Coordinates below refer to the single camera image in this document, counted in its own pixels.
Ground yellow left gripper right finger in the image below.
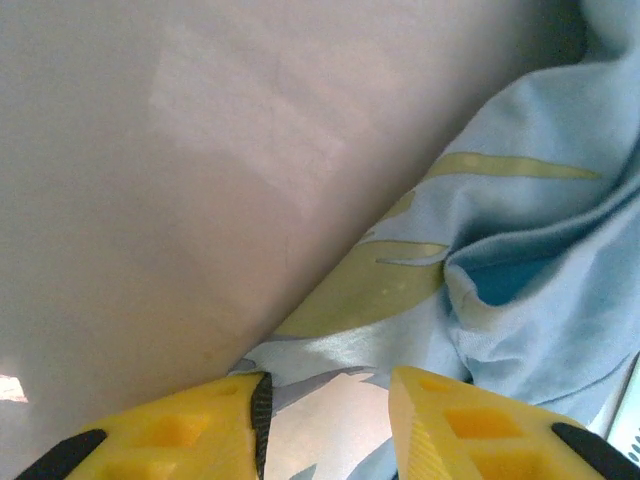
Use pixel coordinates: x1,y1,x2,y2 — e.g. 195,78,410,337
388,365,640,480

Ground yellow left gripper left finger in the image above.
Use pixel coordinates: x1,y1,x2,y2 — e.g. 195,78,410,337
14,370,274,480

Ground light blue printed t-shirt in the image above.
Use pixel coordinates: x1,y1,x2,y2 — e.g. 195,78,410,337
227,0,640,480

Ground aluminium profile mounting rail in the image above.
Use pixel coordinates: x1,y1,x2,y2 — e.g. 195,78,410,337
602,349,640,466

